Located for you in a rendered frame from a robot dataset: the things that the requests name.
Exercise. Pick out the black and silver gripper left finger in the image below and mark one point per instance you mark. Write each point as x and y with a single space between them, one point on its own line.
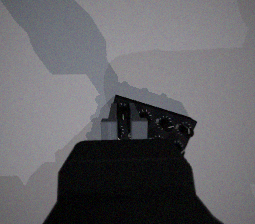
110 125

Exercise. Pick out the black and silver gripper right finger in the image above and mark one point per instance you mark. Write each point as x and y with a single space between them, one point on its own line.
138 127

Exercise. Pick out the black knob box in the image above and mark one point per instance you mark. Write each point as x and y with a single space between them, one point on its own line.
159 123

